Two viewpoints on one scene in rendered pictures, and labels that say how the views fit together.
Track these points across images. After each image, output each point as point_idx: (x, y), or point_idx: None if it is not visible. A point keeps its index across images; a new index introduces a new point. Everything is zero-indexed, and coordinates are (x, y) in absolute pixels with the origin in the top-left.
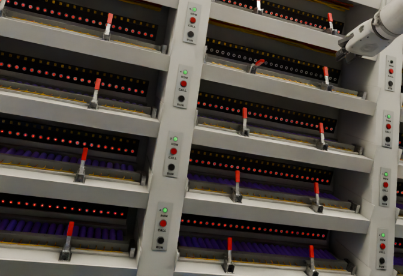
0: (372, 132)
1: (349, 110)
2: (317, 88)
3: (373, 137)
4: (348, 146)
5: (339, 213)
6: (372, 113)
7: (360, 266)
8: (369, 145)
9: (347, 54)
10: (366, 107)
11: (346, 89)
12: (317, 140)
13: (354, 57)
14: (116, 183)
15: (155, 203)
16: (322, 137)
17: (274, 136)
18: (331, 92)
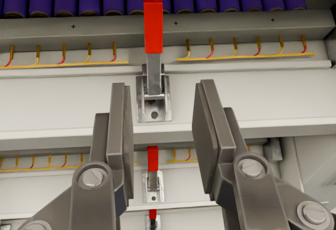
0: (312, 160)
1: (245, 138)
2: (132, 73)
3: (307, 170)
4: (249, 143)
5: (198, 224)
6: (333, 132)
7: None
8: (293, 169)
9: (199, 97)
10: (312, 130)
11: (280, 29)
12: (146, 172)
13: (205, 191)
14: None
15: None
16: (154, 179)
17: (36, 168)
18: (160, 132)
